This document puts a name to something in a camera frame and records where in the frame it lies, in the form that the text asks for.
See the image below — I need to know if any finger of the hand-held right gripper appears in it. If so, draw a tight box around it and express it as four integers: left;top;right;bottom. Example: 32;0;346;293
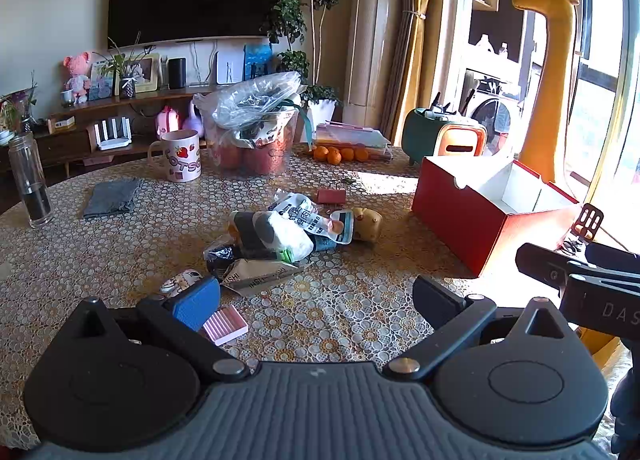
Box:
515;243;571;286
584;241;640;278

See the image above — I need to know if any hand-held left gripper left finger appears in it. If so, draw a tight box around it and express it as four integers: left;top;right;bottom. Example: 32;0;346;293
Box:
72;276;251;383

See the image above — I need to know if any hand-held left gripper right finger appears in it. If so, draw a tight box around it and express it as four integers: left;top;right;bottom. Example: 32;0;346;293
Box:
382;275;578;381

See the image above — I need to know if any pink ribbed soap dish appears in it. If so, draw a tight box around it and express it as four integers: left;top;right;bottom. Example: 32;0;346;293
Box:
202;304;249;346

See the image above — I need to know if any black and orange clip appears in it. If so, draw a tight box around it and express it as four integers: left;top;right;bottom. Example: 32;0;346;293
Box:
571;203;606;242

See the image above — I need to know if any red cardboard box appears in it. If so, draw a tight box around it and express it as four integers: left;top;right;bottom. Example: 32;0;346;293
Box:
411;156;583;277

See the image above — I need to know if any person's right forearm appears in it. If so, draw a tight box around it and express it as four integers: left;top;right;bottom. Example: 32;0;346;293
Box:
609;340;640;446

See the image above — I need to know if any floral lace covered desktop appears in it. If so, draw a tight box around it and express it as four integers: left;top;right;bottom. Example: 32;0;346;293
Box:
0;140;631;451

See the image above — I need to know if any small white patterned item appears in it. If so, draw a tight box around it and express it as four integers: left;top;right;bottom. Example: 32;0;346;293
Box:
160;269;203;297

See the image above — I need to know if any bag of black beads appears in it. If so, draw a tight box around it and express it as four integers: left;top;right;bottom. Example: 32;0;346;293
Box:
203;243;236;276

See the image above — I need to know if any grey and white flat packet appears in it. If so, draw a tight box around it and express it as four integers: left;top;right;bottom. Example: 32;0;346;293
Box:
222;259;306;297

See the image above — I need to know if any tan pig toy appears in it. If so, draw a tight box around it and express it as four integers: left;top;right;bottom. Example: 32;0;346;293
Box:
351;207;383;242

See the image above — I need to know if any white grey orange soft pack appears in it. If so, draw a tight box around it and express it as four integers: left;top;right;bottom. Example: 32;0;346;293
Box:
229;211;315;263

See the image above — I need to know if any small cartoon print packet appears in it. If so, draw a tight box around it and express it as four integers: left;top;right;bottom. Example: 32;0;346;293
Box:
327;209;355;244

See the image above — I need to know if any grey folded cloth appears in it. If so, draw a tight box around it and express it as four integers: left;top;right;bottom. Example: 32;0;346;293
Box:
83;178;144;219

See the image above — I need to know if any white packet with blue print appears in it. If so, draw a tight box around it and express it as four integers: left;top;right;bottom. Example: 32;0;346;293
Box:
272;193;322;227

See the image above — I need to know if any white strawberry print mug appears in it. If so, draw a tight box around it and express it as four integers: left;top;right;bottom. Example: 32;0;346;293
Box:
148;129;202;183

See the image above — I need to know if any orange and white small chair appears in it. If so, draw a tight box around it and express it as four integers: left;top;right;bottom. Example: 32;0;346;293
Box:
434;123;488;157

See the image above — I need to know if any washing machine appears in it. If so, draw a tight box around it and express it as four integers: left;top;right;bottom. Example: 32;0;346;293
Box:
460;69;523;151

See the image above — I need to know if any green storage stool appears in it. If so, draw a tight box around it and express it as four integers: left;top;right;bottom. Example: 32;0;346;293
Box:
401;108;451;167

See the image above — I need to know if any clear plastic tub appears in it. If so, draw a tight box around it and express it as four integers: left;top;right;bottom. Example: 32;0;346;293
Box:
205;108;300;176

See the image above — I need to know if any purple plastic toy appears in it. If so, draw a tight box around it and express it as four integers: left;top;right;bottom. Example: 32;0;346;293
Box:
182;100;206;138

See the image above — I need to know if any pink toy lamp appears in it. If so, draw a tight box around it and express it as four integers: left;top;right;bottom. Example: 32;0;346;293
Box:
156;106;181;140

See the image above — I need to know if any white router with antennas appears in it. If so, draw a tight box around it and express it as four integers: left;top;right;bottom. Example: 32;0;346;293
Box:
87;117;133;151

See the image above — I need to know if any yellow giraffe figure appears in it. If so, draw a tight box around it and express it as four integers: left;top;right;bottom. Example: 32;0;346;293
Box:
511;0;583;186

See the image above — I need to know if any clear glass bottle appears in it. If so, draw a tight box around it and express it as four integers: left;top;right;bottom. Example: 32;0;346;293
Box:
7;133;53;229

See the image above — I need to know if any wooden television cabinet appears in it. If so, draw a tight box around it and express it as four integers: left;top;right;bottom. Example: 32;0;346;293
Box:
0;83;221;176

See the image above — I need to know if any clear plastic bag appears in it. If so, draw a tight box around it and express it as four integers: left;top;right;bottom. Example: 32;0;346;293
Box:
192;71;306;141

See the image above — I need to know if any small potted green plant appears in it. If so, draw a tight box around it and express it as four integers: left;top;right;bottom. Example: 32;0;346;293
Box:
95;33;156;100

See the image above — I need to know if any black cylinder speaker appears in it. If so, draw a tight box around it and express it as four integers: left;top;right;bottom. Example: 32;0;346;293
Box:
167;58;187;90

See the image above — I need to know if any small picture card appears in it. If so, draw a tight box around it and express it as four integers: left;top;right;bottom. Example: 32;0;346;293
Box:
89;60;117;101

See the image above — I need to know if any blue painting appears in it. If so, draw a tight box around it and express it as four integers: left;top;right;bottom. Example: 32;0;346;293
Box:
243;43;275;81

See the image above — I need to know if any yellow curtain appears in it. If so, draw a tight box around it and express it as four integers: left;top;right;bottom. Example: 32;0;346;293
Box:
390;0;443;146

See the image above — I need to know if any pink plush bear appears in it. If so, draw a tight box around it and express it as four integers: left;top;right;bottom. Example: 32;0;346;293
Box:
62;51;93;105

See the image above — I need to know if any leafy plant in vase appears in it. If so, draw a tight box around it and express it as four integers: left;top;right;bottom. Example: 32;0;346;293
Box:
0;73;38;133

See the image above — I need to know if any beige standing air conditioner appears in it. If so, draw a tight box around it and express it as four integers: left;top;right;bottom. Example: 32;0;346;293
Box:
342;0;418;114

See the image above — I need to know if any cream photo frame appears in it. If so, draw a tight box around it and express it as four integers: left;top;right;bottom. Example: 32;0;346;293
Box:
116;54;160;94

